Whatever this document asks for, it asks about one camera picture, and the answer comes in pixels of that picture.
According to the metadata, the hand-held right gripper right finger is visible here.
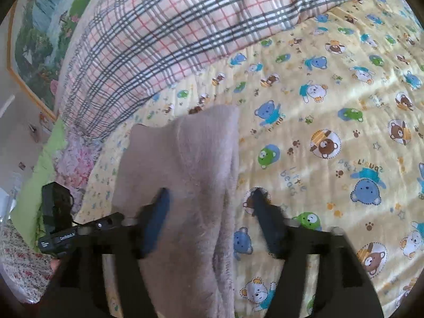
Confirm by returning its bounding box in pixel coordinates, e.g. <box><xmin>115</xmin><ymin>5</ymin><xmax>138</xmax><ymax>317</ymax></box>
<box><xmin>249</xmin><ymin>187</ymin><xmax>376</xmax><ymax>318</ymax></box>

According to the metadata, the plaid quilt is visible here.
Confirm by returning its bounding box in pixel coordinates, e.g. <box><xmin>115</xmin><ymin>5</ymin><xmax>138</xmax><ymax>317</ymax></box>
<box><xmin>56</xmin><ymin>0</ymin><xmax>393</xmax><ymax>140</ymax></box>

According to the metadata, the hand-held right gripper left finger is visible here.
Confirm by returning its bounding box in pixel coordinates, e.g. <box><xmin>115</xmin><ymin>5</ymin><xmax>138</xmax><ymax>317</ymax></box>
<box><xmin>40</xmin><ymin>187</ymin><xmax>173</xmax><ymax>318</ymax></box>

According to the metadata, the framed landscape painting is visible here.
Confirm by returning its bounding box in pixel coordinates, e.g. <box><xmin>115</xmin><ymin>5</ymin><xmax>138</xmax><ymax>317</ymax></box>
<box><xmin>8</xmin><ymin>0</ymin><xmax>111</xmax><ymax>120</ymax></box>

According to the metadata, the small-flower printed fabric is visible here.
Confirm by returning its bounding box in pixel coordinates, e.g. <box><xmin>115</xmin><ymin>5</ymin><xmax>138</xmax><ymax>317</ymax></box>
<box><xmin>0</xmin><ymin>217</ymin><xmax>58</xmax><ymax>305</ymax></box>

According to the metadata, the pink floral cloth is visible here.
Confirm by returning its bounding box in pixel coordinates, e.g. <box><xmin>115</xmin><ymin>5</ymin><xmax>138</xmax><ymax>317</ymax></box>
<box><xmin>55</xmin><ymin>135</ymin><xmax>104</xmax><ymax>214</ymax></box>

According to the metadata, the green quilt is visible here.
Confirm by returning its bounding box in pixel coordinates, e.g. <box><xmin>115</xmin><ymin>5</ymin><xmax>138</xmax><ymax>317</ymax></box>
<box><xmin>30</xmin><ymin>118</ymin><xmax>69</xmax><ymax>250</ymax></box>

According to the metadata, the yellow bear printed bed sheet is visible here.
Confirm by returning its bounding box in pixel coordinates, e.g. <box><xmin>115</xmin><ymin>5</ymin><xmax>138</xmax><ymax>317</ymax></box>
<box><xmin>79</xmin><ymin>0</ymin><xmax>424</xmax><ymax>318</ymax></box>

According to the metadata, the beige knitted sweater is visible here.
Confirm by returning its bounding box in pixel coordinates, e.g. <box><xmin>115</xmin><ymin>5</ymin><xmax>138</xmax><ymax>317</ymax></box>
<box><xmin>111</xmin><ymin>104</ymin><xmax>242</xmax><ymax>318</ymax></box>

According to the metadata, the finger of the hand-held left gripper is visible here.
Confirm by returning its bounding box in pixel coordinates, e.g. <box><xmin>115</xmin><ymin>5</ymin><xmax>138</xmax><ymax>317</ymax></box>
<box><xmin>78</xmin><ymin>212</ymin><xmax>125</xmax><ymax>238</ymax></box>

